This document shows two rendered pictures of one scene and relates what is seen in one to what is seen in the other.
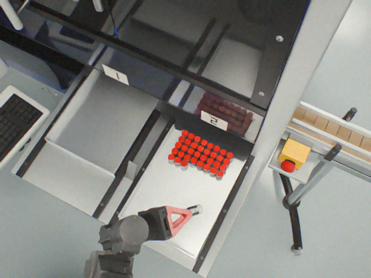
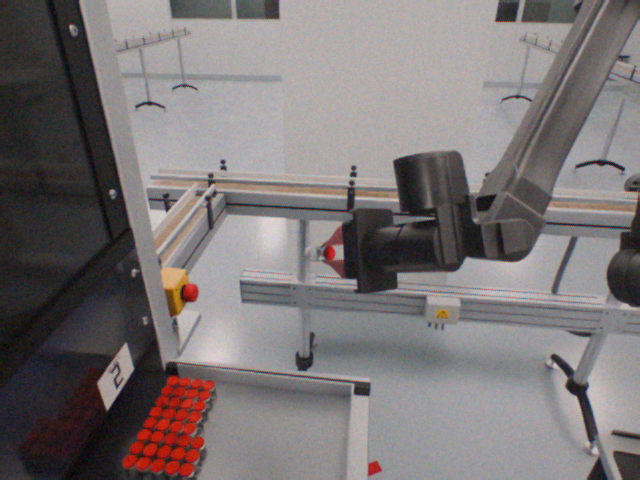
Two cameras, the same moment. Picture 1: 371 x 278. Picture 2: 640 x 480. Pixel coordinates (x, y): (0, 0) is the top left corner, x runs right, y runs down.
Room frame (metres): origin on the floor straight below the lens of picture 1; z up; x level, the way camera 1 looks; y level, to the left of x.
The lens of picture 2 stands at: (0.41, 0.47, 1.54)
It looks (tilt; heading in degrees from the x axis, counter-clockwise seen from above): 30 degrees down; 249
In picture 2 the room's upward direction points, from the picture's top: straight up
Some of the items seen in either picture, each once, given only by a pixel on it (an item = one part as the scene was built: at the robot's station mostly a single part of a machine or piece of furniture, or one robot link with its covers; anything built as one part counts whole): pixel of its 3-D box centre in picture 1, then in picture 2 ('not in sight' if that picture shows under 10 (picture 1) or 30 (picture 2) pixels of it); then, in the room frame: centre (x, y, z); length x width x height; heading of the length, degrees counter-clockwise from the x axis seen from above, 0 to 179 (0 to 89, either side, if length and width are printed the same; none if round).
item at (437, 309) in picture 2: not in sight; (441, 310); (-0.51, -0.53, 0.50); 0.12 x 0.05 x 0.09; 151
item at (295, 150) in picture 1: (294, 152); (167, 291); (0.42, -0.32, 1.00); 0.08 x 0.07 x 0.07; 151
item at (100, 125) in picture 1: (107, 114); not in sight; (0.60, 0.26, 0.90); 0.34 x 0.26 x 0.04; 151
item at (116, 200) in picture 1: (122, 184); not in sight; (0.36, 0.20, 0.91); 0.14 x 0.03 x 0.06; 150
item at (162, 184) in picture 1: (183, 189); (245, 440); (0.34, 0.01, 0.90); 0.34 x 0.26 x 0.04; 150
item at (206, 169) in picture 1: (196, 164); (194, 430); (0.42, -0.03, 0.91); 0.18 x 0.02 x 0.05; 60
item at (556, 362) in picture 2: not in sight; (573, 392); (-1.09, -0.29, 0.07); 0.50 x 0.08 x 0.14; 61
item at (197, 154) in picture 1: (200, 158); (181, 429); (0.44, -0.04, 0.91); 0.18 x 0.02 x 0.05; 60
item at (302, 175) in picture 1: (294, 156); (162, 329); (0.44, -0.35, 0.87); 0.14 x 0.13 x 0.02; 151
